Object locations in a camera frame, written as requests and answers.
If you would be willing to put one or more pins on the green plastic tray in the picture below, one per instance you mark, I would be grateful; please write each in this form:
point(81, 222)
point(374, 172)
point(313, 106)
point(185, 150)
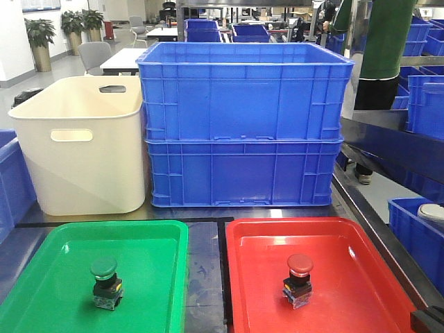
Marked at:
point(54, 293)

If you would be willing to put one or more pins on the blue stacked crate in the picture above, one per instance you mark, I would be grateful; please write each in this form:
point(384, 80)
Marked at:
point(217, 91)
point(242, 173)

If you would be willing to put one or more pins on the white office table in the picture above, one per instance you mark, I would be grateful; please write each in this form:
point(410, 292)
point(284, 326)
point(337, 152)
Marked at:
point(123, 61)

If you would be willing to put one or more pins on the red plastic tray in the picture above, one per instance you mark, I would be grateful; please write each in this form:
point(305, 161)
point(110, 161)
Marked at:
point(353, 288)

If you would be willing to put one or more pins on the grey office chair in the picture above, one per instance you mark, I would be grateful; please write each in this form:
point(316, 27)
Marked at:
point(93, 54)

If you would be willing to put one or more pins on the red mushroom push button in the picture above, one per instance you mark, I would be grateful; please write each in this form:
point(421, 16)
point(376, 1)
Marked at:
point(297, 286)

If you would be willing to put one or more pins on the person in green coat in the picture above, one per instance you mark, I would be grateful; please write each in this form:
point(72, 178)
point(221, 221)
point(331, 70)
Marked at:
point(388, 28)

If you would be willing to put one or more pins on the green mushroom push button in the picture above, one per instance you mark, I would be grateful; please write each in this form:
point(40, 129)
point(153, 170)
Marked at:
point(108, 290)

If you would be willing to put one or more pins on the potted plant left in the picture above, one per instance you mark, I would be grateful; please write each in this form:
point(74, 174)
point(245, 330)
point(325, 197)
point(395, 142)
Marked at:
point(40, 33)

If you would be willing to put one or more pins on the blue bin cart left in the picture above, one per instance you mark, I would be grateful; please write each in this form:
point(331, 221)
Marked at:
point(17, 192)

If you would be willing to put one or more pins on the cream plastic basket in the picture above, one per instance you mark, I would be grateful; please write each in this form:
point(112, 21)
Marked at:
point(82, 142)

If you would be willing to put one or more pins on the lower blue stacked crate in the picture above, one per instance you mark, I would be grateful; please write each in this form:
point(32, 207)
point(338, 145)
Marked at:
point(242, 173)

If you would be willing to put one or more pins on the upper blue stacked crate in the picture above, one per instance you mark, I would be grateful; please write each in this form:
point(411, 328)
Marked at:
point(217, 91)

